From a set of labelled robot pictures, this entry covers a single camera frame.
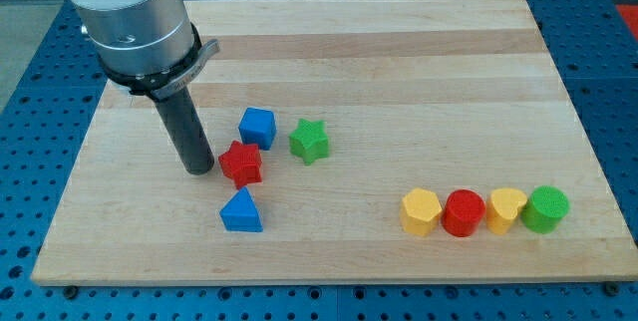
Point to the red star block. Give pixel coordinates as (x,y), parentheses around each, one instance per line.
(242,164)

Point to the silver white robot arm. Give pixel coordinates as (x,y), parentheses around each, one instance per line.
(149,47)

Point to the green star block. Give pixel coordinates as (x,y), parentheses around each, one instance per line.
(309,141)

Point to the blue cube block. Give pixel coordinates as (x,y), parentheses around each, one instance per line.
(258,126)

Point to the wooden board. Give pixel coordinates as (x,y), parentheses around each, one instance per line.
(438,94)

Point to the blue triangle block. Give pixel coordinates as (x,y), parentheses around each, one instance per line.
(241,214)

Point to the yellow hexagon block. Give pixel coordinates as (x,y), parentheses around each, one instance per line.
(420,211)

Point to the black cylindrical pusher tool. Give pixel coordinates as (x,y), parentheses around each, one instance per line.
(186,132)

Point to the red cylinder block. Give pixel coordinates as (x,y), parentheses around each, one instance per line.
(464,210)

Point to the yellow heart block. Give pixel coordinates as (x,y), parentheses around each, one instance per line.
(502,209)

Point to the green cylinder block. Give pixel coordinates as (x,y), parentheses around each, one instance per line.
(546,207)

